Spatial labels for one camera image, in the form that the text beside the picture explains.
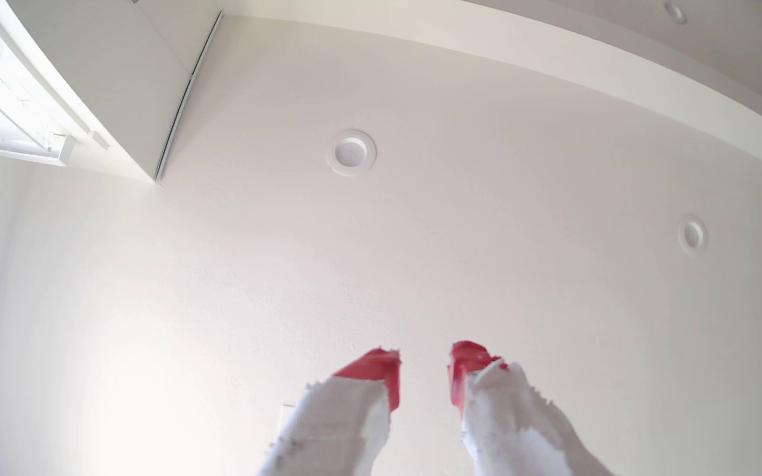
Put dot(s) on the white door frame track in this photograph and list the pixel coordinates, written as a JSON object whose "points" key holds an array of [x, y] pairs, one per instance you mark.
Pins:
{"points": [[190, 80]]}

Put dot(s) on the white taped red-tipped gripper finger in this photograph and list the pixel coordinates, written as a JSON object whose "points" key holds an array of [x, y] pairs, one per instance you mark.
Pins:
{"points": [[344, 423], [513, 430]]}

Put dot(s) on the white wall plate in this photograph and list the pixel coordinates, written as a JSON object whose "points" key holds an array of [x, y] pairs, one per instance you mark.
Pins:
{"points": [[286, 416]]}

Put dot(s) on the round recessed ceiling light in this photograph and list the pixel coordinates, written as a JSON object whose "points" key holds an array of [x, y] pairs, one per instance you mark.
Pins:
{"points": [[351, 152], [692, 235]]}

